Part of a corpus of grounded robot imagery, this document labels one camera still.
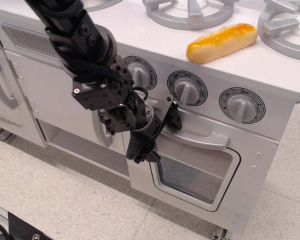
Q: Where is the grey right stove knob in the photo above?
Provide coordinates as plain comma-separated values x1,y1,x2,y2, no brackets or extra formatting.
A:
219,87,266,124

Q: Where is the grey stove knob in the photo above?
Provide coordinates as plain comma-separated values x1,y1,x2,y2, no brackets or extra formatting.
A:
167,70,208,106
123,55,157,90
219,87,266,124

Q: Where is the grey oven door handle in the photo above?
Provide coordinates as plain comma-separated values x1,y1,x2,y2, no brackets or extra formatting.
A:
157,116,230,151

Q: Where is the silver toy sink basin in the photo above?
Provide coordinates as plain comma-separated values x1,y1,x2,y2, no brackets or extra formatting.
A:
81,0,122,12

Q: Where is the grey middle stove knob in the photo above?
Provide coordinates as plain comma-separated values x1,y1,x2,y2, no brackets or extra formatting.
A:
167,70,208,106

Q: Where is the grey left burner grate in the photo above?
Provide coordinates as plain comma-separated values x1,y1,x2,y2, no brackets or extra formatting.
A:
142,0,237,31

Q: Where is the grey burner grate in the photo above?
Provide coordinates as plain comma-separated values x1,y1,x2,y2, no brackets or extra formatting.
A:
257,0,300,60
142,0,237,31

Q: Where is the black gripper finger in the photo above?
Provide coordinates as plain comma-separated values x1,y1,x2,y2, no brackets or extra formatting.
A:
133,151,161,164
167,101,182,130

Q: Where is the white toy kitchen cabinet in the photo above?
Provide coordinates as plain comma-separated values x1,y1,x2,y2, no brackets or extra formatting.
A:
0,0,300,240

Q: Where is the white cupboard door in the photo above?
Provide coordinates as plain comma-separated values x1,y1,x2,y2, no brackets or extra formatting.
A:
5,50,125,155

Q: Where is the grey vent grille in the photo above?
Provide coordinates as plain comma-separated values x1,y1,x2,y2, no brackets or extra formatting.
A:
1,24,58,59

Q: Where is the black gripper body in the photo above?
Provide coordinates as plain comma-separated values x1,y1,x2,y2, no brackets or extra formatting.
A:
126,96,174,160

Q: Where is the white toy oven door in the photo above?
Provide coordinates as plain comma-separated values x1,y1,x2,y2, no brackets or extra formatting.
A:
127,109,278,235

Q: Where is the grey left stove knob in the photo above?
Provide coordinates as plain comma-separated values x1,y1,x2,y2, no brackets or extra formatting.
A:
123,55,157,90

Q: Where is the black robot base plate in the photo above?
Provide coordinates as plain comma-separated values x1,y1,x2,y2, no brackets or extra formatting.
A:
8,212,52,240

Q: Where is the grey right burner grate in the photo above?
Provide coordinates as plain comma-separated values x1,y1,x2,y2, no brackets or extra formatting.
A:
257,0,300,60

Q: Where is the grey cupboard door handle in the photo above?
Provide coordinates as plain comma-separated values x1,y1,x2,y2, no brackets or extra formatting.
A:
91,110,113,148

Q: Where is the yellow toy bread loaf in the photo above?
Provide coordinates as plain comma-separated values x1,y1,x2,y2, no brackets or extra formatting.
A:
186,23,258,65

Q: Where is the aluminium frame rail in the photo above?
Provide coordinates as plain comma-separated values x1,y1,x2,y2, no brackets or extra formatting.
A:
0,128,16,144

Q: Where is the black braided cable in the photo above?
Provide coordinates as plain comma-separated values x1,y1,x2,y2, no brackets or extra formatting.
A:
0,218,11,240

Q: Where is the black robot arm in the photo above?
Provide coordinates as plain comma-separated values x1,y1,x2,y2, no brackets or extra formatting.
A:
28,0,182,163

